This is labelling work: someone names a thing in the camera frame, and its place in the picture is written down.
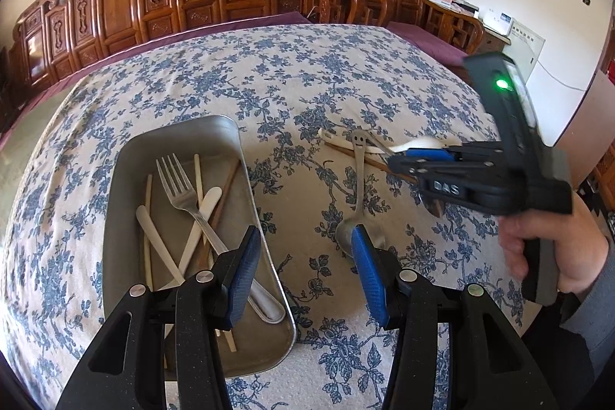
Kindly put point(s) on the wooden side cabinet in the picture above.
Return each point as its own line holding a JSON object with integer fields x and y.
{"x": 492, "y": 42}

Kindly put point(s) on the purple armchair cushion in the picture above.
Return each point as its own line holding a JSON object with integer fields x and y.
{"x": 433, "y": 46}

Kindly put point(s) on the stainless steel smiley spoon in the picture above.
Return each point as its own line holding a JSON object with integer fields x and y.
{"x": 345, "y": 228}

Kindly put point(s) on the white ceramic soup spoon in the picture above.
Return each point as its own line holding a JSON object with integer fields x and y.
{"x": 425, "y": 142}

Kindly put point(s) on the white wall distribution box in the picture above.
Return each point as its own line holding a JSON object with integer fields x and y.
{"x": 525, "y": 48}

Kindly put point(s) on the blue floral tablecloth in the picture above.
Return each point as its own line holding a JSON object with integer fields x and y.
{"x": 281, "y": 85}

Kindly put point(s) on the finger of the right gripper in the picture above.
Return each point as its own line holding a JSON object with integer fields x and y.
{"x": 413, "y": 167}
{"x": 428, "y": 154}

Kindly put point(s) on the person's right hand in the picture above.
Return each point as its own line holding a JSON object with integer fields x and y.
{"x": 581, "y": 250}

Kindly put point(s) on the purple sofa cushion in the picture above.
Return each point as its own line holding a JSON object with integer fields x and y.
{"x": 288, "y": 18}

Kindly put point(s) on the white plastic fork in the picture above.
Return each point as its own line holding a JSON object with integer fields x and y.
{"x": 147, "y": 224}

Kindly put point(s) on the grey metal tray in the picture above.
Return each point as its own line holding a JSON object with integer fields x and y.
{"x": 210, "y": 151}

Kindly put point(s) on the white router device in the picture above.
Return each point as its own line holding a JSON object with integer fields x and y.
{"x": 497, "y": 22}

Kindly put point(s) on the stainless steel fork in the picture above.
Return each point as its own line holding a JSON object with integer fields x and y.
{"x": 182, "y": 196}

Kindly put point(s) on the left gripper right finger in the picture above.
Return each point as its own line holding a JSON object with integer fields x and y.
{"x": 489, "y": 365}

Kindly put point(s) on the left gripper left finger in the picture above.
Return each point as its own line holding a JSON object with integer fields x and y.
{"x": 123, "y": 367}

